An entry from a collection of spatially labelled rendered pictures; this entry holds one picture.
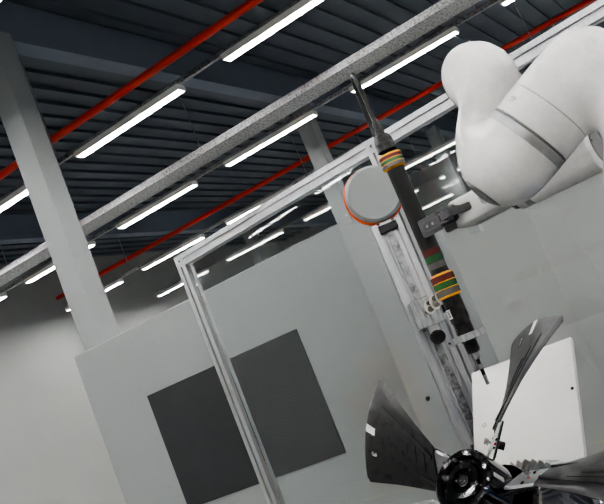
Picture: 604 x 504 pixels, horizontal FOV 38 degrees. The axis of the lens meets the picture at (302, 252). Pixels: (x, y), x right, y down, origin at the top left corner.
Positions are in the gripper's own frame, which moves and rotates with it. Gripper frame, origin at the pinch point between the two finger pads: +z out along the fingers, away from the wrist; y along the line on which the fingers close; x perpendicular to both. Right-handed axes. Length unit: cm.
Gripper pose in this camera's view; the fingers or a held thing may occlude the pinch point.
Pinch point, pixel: (438, 224)
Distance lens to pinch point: 158.8
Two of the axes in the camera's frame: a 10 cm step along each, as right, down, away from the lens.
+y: 5.9, -1.2, 8.0
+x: -3.8, -9.1, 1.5
